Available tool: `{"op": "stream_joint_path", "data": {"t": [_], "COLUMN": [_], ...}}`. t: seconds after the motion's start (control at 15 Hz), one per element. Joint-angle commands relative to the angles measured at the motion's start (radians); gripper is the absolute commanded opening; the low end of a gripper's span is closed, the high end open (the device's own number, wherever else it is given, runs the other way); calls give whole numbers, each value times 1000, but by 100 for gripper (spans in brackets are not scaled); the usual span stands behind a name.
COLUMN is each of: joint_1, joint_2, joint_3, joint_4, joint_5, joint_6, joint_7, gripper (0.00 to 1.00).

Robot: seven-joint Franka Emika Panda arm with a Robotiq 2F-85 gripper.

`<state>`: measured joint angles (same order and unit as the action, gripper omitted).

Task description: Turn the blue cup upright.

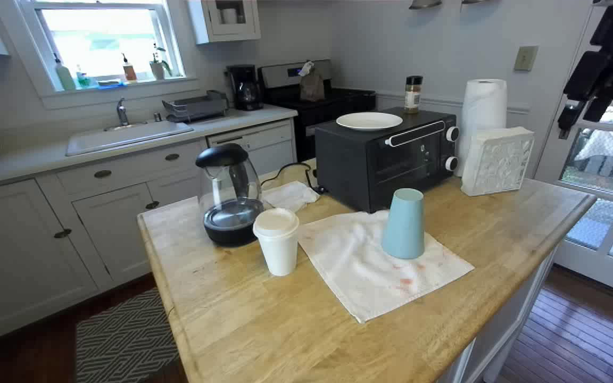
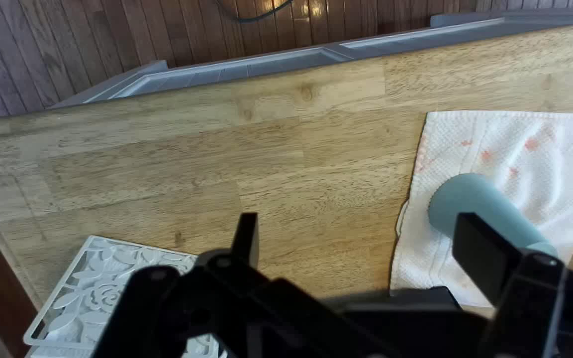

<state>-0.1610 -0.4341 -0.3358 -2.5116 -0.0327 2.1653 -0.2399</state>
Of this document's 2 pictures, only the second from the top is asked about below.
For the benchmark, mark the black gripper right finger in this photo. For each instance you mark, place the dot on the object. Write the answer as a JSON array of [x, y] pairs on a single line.
[[483, 254]]

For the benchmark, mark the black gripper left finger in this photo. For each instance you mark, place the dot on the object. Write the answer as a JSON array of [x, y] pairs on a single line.
[[246, 238]]

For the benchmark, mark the blue plastic cup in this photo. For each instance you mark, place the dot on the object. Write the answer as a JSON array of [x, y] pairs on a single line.
[[473, 198]]

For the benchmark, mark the white stained paper towel sheet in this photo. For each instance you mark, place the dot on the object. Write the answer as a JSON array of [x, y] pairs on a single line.
[[538, 151]]

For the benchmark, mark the white ornate napkin holder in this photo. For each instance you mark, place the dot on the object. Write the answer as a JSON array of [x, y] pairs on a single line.
[[95, 284]]

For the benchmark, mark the grey aluminium frame rail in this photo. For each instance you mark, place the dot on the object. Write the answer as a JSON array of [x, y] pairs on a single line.
[[234, 69]]

